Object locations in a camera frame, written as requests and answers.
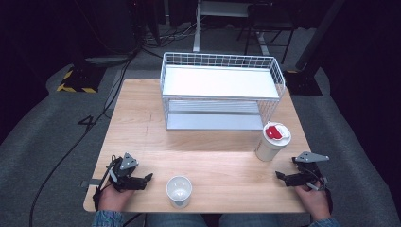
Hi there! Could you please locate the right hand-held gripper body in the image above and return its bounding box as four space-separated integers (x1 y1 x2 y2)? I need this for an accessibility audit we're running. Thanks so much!
291 151 331 192

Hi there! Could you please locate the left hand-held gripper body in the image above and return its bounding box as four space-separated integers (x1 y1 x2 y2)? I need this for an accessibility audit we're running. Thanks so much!
107 152 148 192

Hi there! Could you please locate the white cup with red lid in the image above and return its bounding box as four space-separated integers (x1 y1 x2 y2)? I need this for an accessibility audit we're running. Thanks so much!
254 121 292 163

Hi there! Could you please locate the white wire shelf rack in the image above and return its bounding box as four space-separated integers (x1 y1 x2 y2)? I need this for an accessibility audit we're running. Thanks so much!
159 51 287 132

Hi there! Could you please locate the person's left hand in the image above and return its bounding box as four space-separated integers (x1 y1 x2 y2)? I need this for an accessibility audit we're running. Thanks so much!
97 183 135 212

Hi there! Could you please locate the person's right hand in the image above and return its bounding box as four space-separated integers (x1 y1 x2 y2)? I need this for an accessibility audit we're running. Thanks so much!
294 184 333 222

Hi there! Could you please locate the grey tape strip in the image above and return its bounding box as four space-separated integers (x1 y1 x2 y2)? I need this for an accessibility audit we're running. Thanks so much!
80 178 104 188

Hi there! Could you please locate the yellow and black striped base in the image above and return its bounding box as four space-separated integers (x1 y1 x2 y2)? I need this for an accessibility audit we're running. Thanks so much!
56 65 107 95

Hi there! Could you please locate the black slanted stand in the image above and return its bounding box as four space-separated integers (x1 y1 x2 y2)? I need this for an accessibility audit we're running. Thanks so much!
283 0 346 97

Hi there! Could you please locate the black chair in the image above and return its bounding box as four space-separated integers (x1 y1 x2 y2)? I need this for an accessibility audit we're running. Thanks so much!
235 2 298 65

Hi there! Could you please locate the left hand-held gripper cable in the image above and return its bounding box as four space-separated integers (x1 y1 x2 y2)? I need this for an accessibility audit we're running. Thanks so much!
92 154 118 212

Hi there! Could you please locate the hand-held gripper cable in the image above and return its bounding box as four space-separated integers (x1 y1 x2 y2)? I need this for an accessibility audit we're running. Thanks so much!
321 176 335 216
92 154 118 212

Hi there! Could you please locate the right hand-held gripper cable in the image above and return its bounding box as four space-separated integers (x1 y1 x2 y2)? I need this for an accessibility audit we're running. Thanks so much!
321 176 335 216

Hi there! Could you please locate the long black floor cable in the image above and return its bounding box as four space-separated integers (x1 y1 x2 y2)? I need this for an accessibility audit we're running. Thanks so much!
28 51 136 227

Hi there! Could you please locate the tangle of floor cables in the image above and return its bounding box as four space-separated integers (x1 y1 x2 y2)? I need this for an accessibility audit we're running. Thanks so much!
138 20 204 50

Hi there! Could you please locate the white desk frame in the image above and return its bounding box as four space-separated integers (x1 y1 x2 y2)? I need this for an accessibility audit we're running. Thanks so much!
192 0 272 57

